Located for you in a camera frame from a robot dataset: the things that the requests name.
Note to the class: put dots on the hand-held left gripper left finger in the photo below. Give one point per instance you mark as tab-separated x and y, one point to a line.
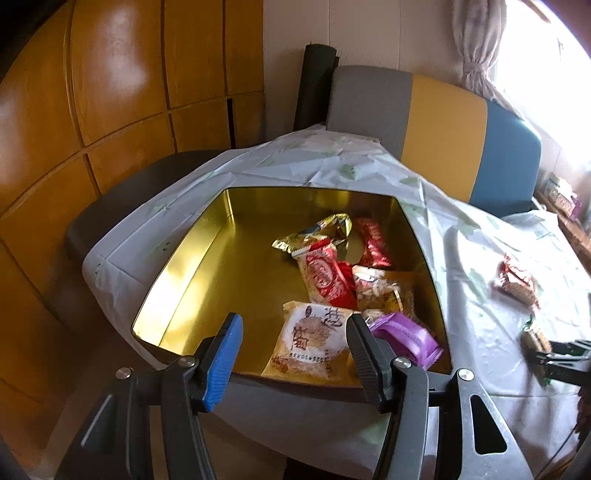
226	364

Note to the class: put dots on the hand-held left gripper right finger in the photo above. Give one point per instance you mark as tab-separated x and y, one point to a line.
360	360

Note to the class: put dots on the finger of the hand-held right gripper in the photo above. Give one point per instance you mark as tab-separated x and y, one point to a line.
572	347
568	367

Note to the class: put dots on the clear wafer biscuit packet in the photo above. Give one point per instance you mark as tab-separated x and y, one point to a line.
533	341

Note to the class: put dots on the purple snack packet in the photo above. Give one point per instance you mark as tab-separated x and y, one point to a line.
406	337

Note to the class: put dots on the round pastry packet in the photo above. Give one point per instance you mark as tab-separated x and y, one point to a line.
309	337

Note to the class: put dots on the clear orange-trimmed seed packet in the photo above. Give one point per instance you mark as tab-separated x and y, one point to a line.
383	288

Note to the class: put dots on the red and white snack packet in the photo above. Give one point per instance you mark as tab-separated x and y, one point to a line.
323	272

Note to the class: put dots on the gold tin box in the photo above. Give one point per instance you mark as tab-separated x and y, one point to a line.
207	258

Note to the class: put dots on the yellow gold snack packet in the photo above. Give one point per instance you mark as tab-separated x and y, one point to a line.
314	233

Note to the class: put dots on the plain red snack packet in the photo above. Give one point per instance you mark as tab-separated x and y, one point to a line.
347	279

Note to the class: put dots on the red cracker packet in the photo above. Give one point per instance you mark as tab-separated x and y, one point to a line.
515	281

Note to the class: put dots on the wooden windowsill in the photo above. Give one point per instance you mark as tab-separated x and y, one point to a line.
575	235

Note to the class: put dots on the dark red snack packet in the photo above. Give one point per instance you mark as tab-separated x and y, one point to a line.
376	244

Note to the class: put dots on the white patterned tablecloth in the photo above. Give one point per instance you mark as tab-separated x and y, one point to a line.
485	249

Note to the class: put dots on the woven patterned box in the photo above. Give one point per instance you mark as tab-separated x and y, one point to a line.
564	202

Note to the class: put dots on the dark grey chair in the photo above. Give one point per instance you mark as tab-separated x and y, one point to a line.
129	194

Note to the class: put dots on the grey yellow blue chair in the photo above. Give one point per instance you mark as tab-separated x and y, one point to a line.
443	129

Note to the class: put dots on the black rolled mat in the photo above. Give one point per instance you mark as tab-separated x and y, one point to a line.
314	87

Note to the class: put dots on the wooden wardrobe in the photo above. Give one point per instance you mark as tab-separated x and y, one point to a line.
115	69

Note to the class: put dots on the white curtain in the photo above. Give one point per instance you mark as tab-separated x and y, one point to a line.
475	46

